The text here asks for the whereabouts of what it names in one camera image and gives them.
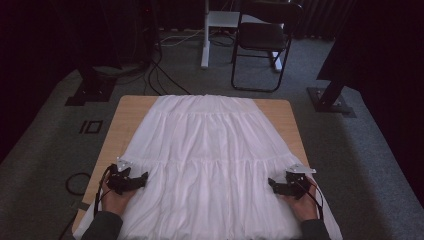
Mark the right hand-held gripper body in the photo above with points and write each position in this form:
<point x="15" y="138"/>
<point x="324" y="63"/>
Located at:
<point x="295" y="186"/>

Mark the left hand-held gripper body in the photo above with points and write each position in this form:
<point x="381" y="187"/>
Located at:
<point x="120" y="181"/>

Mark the white tiered skirt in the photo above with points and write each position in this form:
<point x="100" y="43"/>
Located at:
<point x="206" y="150"/>

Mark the person's left hand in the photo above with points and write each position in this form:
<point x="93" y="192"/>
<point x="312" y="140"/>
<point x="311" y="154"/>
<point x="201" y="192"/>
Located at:
<point x="113" y="201"/>

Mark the person's right hand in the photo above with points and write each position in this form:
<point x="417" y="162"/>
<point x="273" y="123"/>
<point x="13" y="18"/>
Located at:
<point x="305" y="208"/>

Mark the grey tape piece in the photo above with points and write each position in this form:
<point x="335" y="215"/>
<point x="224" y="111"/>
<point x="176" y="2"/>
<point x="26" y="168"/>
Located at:
<point x="85" y="206"/>

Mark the black slanted stand with base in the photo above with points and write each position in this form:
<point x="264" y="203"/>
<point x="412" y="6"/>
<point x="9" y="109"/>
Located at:
<point x="328" y="100"/>

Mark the black stand with flat base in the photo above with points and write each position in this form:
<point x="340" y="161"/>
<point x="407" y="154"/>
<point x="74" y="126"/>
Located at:
<point x="91" y="91"/>

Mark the black folding chair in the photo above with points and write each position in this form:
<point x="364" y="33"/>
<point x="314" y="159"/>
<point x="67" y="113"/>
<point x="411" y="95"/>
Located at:
<point x="261" y="36"/>

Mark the dark curtain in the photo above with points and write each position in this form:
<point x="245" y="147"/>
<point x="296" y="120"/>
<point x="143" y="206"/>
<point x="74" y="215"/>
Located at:
<point x="320" y="16"/>

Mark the white desk frame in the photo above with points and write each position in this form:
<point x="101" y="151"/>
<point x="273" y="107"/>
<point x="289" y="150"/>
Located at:
<point x="206" y="50"/>

